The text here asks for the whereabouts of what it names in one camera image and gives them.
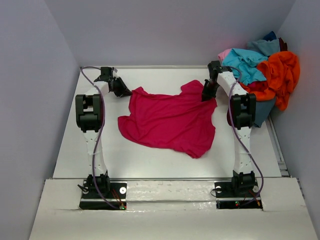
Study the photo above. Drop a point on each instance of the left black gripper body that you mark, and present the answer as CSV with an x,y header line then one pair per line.
x,y
118,85

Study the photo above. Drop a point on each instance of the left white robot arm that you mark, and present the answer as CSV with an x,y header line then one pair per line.
x,y
90,119

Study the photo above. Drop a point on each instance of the grey-blue t-shirt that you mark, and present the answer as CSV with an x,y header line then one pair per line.
x,y
264,47

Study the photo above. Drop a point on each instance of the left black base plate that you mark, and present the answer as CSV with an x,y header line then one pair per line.
x,y
113,200

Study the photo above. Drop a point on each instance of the dark blue t-shirt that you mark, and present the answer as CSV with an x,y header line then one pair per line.
x,y
270,36

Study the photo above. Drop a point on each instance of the maroon t-shirt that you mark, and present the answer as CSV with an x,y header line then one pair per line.
x,y
282,45

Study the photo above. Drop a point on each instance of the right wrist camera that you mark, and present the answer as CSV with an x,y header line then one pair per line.
x,y
215,67

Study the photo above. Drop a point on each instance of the pink t-shirt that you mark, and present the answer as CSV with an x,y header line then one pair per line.
x,y
221,56

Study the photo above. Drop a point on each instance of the red t-shirt in pile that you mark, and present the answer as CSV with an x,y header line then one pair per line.
x,y
258,86

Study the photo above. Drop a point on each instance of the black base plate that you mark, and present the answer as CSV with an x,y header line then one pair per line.
x,y
113,200
227,199

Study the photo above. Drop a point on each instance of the slate blue t-shirt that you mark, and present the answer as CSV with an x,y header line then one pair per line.
x,y
262,111

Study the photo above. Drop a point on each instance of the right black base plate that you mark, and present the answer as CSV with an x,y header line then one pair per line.
x,y
227,199

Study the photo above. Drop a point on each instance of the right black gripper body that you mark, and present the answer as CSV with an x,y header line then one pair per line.
x,y
210,86

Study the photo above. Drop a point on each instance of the orange t-shirt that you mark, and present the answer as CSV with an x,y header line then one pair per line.
x,y
282,72

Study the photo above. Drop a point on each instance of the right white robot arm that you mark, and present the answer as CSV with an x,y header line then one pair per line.
x,y
241,115

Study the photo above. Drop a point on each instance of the cyan t-shirt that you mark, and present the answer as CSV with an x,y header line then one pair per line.
x,y
246,61

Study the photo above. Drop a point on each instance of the magenta t-shirt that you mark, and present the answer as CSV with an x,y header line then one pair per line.
x,y
180,122

